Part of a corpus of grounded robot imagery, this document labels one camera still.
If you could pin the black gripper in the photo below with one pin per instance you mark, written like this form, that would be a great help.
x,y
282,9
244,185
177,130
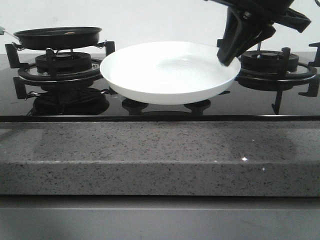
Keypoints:
x,y
243,31

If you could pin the white round plate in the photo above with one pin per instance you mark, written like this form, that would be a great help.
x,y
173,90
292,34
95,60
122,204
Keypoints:
x,y
168,72

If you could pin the black frying pan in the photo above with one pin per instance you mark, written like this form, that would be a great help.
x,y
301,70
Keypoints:
x,y
56,39

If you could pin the right black gas burner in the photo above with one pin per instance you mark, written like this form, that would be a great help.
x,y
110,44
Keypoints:
x,y
268,62

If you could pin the black gas burner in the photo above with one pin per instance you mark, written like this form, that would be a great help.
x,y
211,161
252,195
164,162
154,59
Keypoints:
x,y
268,62
65,62

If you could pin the black glass gas stove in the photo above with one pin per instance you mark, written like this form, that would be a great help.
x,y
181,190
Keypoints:
x,y
251,97

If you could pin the right black pan support grate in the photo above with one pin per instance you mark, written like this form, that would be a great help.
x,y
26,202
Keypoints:
x,y
280,75

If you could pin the black pan support grate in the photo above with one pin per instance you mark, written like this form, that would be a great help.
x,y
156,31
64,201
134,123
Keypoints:
x,y
53,71
280,75

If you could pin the left black gas burner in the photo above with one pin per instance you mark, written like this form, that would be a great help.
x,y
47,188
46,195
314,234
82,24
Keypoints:
x,y
65,62

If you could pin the left black pan support grate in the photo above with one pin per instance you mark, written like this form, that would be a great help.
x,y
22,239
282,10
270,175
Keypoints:
x,y
53,71

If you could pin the grey cabinet front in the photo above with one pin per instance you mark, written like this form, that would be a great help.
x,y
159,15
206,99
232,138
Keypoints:
x,y
158,218

